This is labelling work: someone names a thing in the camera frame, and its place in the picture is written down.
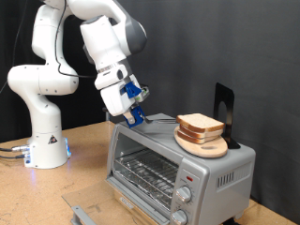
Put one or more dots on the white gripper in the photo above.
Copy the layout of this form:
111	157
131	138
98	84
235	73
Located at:
112	100

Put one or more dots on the black spatula with blue block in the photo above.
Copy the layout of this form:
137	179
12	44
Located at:
137	117

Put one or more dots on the white bread slice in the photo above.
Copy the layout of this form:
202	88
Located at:
200	122
195	140
195	133

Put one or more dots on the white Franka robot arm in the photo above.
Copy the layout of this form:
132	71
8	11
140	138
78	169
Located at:
43	81

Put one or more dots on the wooden crate under oven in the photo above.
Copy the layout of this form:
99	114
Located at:
134	210

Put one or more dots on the silver oven knob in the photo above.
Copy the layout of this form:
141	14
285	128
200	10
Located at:
183	193
179	217

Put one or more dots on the silver toaster oven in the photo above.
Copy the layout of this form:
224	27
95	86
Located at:
225	193

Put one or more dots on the vertical metal pole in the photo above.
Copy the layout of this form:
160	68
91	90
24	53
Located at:
108	117

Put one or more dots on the black curtain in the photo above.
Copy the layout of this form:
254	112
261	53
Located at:
90	103

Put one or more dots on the aluminium foil sheet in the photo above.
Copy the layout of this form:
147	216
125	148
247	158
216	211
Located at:
146	191

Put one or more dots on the oval wooden cutting board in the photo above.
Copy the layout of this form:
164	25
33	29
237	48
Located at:
206	151

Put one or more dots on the black metal bookend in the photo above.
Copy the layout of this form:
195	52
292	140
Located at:
229	103

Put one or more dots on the grey backdrop cloth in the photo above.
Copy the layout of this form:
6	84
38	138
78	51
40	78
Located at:
203	47

